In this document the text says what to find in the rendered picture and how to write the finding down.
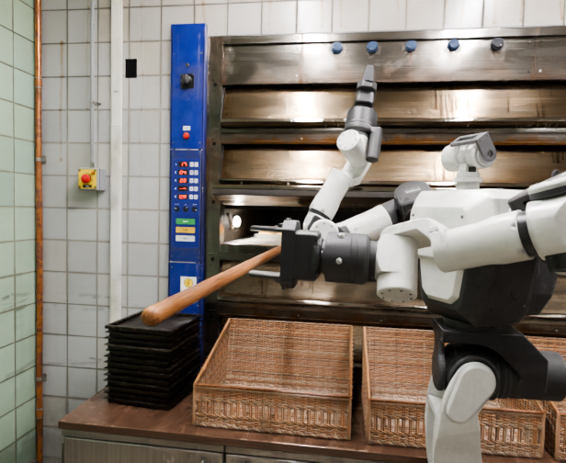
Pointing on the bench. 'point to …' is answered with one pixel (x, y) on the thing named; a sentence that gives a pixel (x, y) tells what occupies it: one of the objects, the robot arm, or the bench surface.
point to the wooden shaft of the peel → (154, 314)
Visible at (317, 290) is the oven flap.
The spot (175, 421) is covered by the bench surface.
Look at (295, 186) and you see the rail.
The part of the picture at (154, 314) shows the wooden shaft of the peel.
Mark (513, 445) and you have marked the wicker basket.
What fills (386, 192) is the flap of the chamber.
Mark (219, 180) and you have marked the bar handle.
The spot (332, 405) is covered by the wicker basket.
